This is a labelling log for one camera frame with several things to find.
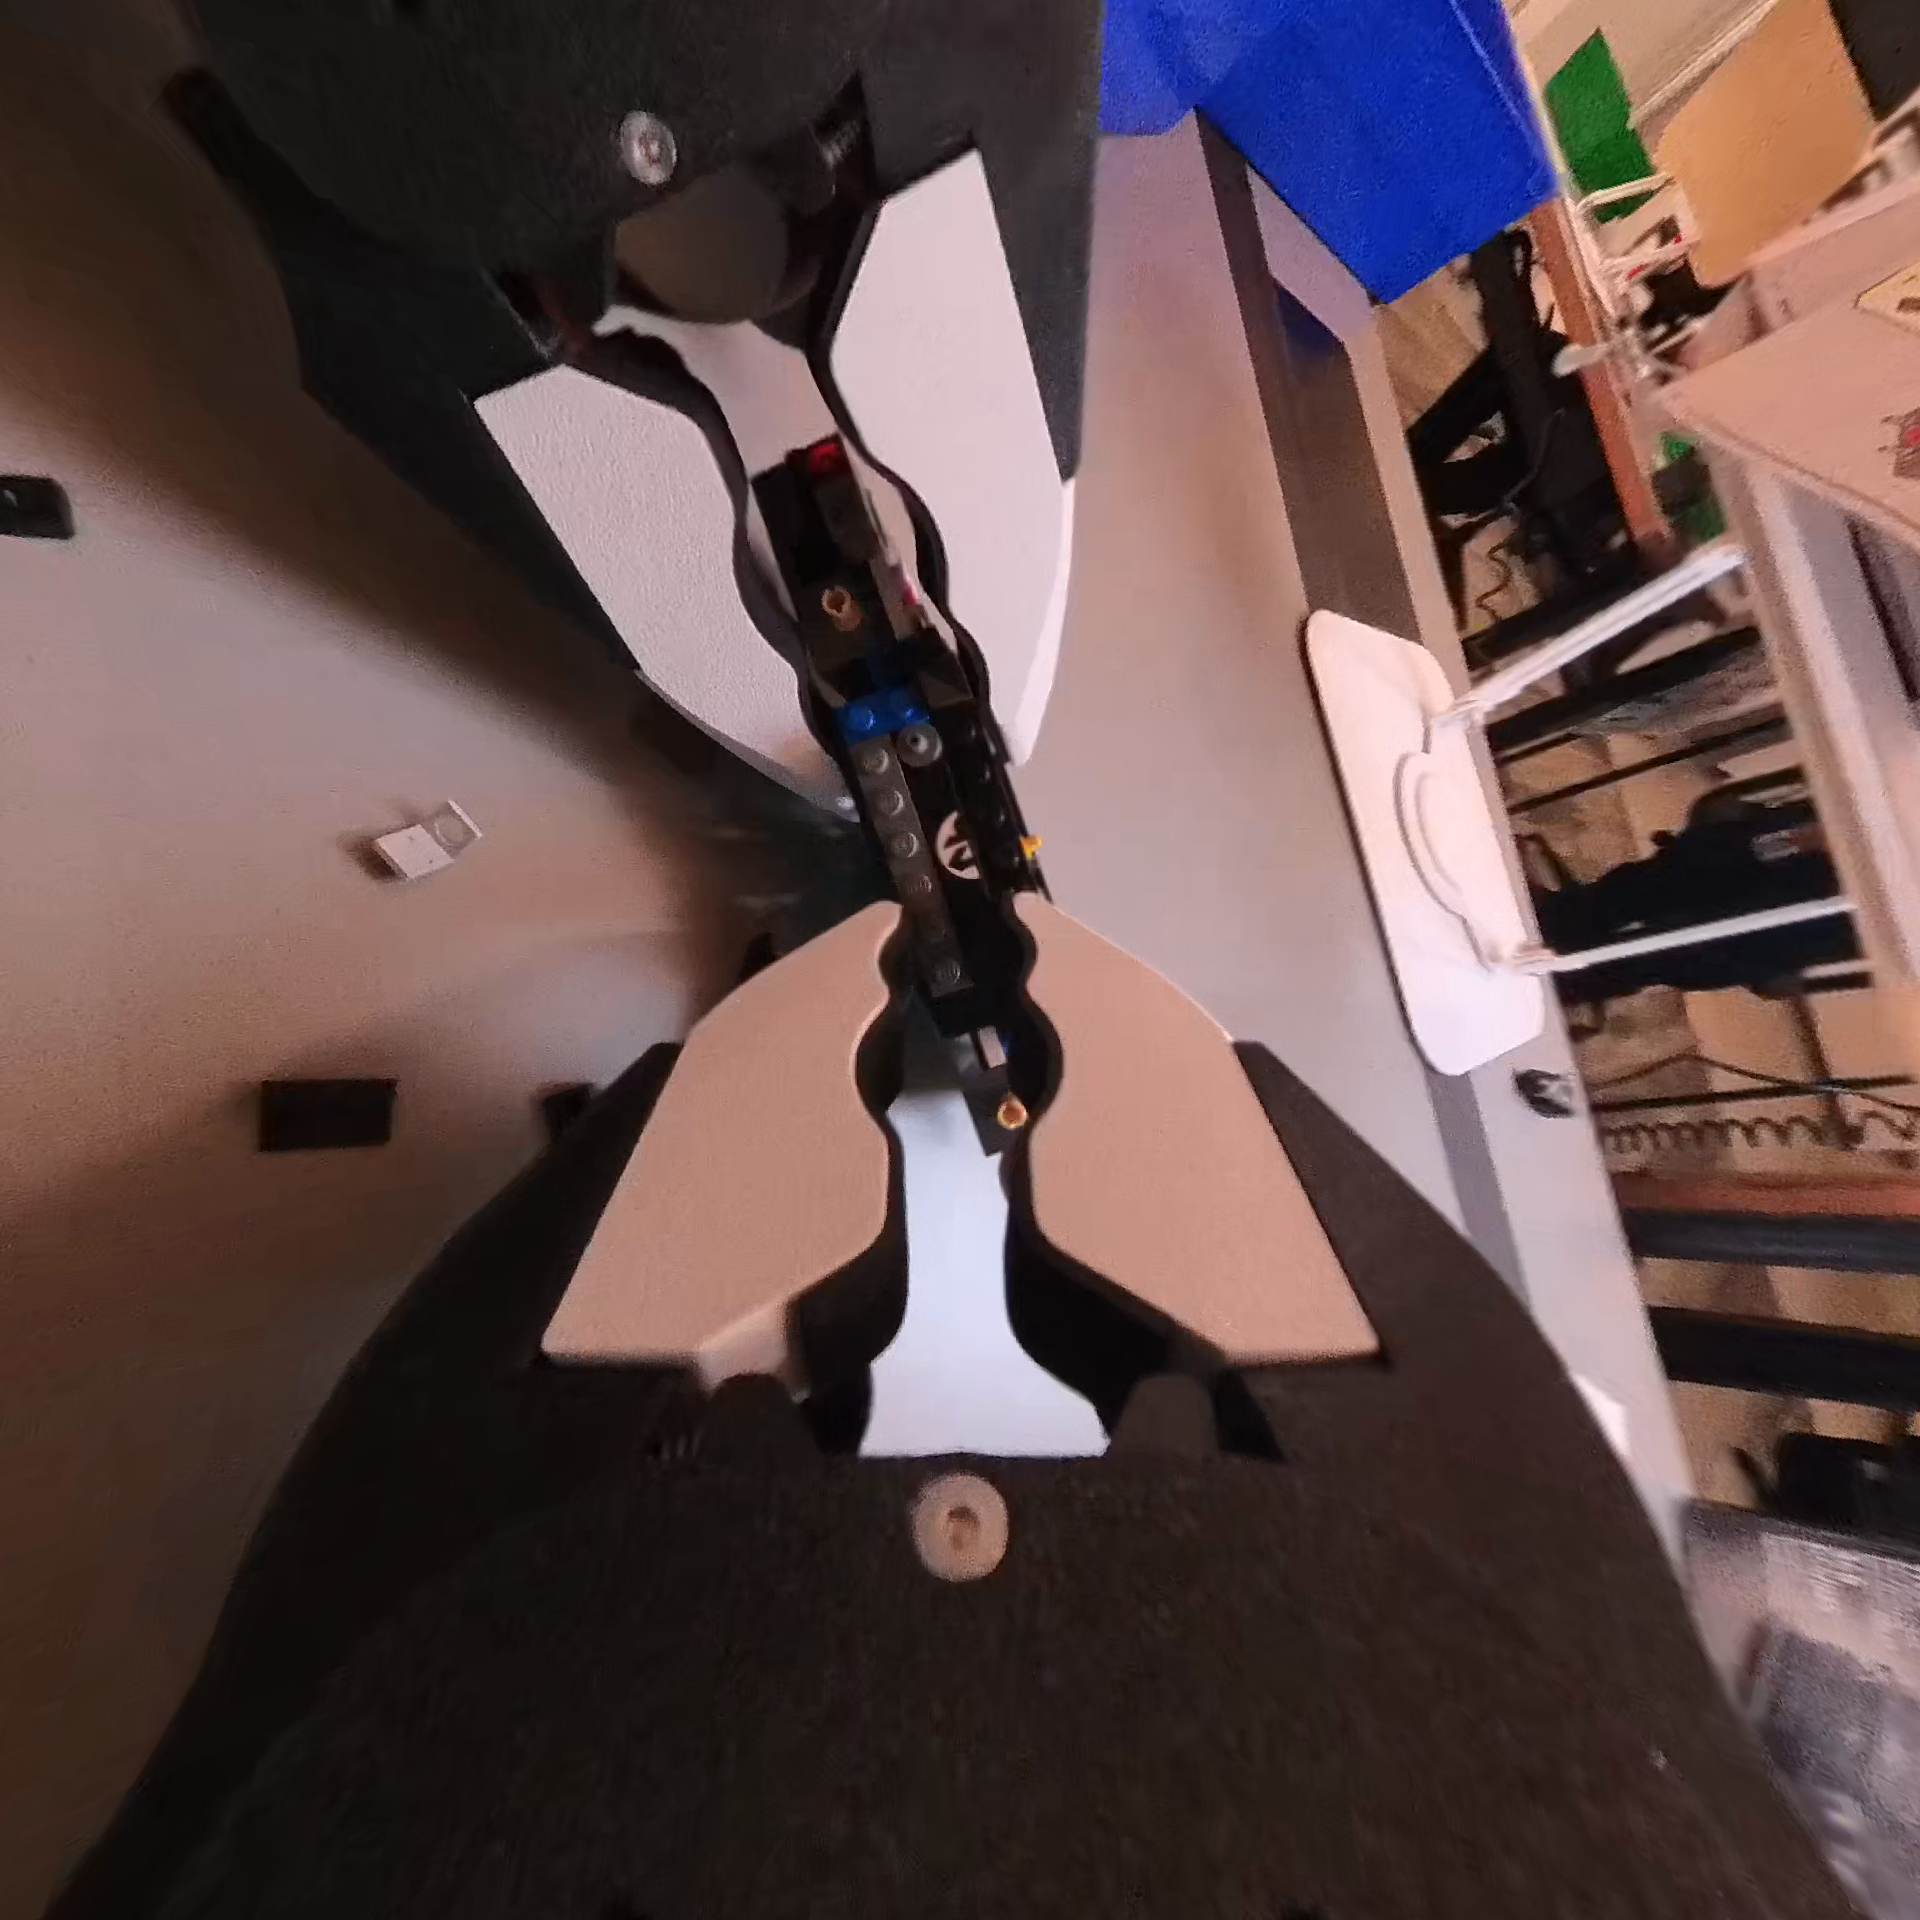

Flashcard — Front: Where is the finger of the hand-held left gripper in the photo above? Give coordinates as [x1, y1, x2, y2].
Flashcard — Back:
[823, 146, 1076, 769]
[477, 369, 846, 805]

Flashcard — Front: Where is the lego car model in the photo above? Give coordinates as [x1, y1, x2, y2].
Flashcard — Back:
[749, 434, 1068, 1157]

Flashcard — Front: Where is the lego instruction booklet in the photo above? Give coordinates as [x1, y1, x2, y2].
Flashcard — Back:
[1661, 264, 1920, 489]

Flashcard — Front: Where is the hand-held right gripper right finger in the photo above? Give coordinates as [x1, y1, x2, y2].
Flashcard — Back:
[1006, 897, 1377, 1439]

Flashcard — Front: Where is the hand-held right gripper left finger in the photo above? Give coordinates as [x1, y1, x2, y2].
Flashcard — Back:
[540, 900, 912, 1452]

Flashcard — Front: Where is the lego set box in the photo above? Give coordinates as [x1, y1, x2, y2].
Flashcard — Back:
[1679, 1500, 1920, 1920]

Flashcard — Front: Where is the white book stand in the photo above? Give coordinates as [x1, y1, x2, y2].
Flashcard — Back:
[1305, 451, 1920, 1079]

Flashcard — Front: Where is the small grey lego tile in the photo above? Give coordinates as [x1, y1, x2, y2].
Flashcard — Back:
[372, 802, 485, 882]

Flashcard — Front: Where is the blue plastic bin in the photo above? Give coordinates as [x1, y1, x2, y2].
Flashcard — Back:
[1101, 0, 1561, 301]

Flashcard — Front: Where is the black coiled cable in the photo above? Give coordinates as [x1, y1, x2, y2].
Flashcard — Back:
[1598, 1103, 1920, 1163]

